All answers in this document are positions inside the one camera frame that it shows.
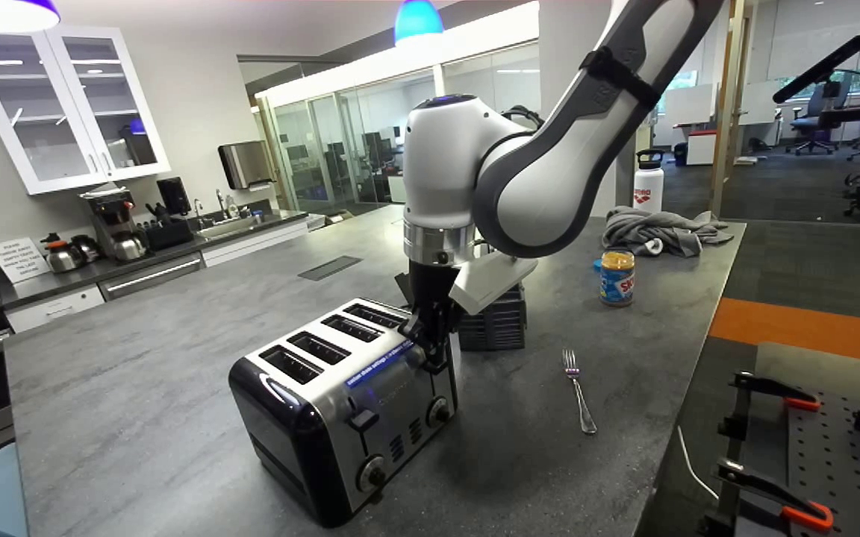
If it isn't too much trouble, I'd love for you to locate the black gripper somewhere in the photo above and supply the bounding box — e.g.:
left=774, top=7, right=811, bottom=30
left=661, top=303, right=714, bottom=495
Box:
left=405, top=257, right=467, bottom=376

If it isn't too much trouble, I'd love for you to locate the stainless four-slot toaster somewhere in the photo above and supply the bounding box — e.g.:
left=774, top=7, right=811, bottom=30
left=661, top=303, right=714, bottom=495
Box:
left=228, top=295, right=461, bottom=531

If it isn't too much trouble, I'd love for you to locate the small black angled stand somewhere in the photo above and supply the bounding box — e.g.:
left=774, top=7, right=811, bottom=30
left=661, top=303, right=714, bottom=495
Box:
left=392, top=269, right=417, bottom=306

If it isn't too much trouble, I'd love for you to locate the black cutlery caddy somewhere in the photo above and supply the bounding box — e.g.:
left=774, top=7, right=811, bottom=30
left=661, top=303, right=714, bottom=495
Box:
left=456, top=280, right=529, bottom=355

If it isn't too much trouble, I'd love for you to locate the dark countertop vent grille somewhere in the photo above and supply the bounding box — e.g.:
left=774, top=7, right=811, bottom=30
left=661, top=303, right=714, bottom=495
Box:
left=296, top=254, right=365, bottom=283

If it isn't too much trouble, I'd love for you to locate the silver metal fork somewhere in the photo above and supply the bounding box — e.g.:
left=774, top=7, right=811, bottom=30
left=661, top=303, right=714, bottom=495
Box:
left=558, top=345, right=601, bottom=439

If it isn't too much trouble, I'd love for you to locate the small blue yellow cup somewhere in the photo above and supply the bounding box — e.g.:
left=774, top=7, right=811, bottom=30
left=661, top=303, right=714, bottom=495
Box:
left=592, top=246, right=640, bottom=309

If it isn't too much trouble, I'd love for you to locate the stainless paper towel dispenser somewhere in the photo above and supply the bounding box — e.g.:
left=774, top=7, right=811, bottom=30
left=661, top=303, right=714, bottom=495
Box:
left=216, top=137, right=277, bottom=192

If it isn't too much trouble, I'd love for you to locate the crumpled gray cloth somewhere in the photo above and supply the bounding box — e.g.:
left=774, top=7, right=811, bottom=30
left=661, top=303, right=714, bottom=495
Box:
left=601, top=203, right=737, bottom=260

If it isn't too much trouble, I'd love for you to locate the white canister red label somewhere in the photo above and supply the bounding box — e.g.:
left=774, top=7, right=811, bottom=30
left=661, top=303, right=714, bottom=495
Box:
left=631, top=149, right=670, bottom=215

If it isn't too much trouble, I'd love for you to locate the blue pendant lamp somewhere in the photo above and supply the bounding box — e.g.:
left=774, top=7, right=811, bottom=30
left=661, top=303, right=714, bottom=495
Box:
left=392, top=0, right=449, bottom=42

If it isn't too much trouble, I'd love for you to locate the black coffee maker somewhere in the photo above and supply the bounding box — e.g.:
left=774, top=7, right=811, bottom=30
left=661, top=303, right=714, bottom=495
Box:
left=77, top=185, right=153, bottom=266

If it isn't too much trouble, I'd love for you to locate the white dishwasher panel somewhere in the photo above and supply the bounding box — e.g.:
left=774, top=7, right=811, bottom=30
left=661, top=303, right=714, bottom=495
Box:
left=2, top=283, right=107, bottom=337

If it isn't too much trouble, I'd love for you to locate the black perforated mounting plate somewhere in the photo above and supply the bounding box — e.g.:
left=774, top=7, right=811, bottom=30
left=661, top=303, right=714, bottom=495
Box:
left=747, top=389, right=860, bottom=537

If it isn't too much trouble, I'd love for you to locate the white paper sign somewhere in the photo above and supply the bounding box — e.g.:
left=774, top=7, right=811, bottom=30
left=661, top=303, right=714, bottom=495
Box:
left=0, top=234, right=54, bottom=288

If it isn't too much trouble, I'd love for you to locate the white pendant lamp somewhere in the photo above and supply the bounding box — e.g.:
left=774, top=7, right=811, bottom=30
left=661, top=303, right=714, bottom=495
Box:
left=0, top=0, right=62, bottom=37

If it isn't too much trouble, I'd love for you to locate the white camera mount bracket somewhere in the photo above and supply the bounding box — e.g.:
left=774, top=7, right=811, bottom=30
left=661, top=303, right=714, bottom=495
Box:
left=444, top=251, right=544, bottom=319

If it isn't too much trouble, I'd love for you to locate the thin white cable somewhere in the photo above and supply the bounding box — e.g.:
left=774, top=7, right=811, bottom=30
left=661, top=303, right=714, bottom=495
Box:
left=676, top=422, right=723, bottom=500

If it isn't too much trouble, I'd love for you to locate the black clamp orange handle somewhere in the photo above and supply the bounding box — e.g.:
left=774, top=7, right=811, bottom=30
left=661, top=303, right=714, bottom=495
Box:
left=729, top=367, right=826, bottom=418
left=714, top=455, right=838, bottom=537

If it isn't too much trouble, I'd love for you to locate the wooden post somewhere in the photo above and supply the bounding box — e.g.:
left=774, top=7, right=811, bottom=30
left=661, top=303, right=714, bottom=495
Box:
left=707, top=0, right=758, bottom=218

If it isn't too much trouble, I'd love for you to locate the white glass-door wall cabinet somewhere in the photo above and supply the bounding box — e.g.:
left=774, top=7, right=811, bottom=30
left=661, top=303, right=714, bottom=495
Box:
left=0, top=22, right=169, bottom=198

